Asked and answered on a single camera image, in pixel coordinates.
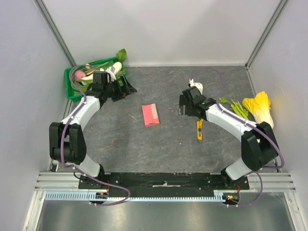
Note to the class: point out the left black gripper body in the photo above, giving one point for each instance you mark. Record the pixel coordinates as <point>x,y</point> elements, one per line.
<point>114,91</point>

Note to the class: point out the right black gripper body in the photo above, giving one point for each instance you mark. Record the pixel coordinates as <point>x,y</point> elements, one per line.
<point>186,106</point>

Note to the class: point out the yellow utility knife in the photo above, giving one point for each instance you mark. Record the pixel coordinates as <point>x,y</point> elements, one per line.
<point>199,129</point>

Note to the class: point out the pink express box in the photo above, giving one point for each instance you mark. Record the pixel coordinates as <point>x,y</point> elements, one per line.
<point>150,115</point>

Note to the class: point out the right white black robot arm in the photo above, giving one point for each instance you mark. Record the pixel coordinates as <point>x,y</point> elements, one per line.
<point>258,143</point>

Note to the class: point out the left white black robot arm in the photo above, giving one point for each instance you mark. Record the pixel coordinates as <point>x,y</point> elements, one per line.
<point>66,138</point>

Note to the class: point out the white radish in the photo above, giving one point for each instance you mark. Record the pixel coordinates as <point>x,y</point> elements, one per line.
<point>116,68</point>

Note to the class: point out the bok choy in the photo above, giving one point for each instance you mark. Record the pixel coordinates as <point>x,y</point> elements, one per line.
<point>89,73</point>

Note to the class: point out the green leafy vegetable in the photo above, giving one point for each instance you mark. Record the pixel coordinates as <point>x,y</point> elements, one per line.
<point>121,56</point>

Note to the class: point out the green long beans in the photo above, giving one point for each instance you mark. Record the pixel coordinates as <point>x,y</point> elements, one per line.
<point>78,85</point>

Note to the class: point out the purple turnip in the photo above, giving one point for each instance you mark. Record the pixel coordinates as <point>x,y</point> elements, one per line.
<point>78,75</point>

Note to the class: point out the green celery stalk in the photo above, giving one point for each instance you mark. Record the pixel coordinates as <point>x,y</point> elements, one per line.
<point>237,108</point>

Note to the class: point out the green plastic crate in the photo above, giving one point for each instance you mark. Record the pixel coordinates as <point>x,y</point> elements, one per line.
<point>73,95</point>

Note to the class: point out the yellow napa cabbage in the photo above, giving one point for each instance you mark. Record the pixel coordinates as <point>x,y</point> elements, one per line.
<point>259,107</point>

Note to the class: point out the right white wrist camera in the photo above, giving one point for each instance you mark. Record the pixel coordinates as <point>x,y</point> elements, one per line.
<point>192,83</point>

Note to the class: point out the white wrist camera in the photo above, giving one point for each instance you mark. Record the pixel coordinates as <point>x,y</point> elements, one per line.
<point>192,83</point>
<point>111,76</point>

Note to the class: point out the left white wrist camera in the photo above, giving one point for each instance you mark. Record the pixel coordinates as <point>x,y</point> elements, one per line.
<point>111,76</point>

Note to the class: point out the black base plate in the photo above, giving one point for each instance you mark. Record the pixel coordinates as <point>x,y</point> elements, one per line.
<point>174,184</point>

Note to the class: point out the aluminium rail frame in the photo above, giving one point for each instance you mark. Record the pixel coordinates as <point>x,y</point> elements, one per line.
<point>66,181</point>

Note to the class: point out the grey cable duct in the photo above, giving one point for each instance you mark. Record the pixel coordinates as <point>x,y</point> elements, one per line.
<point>99,196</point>

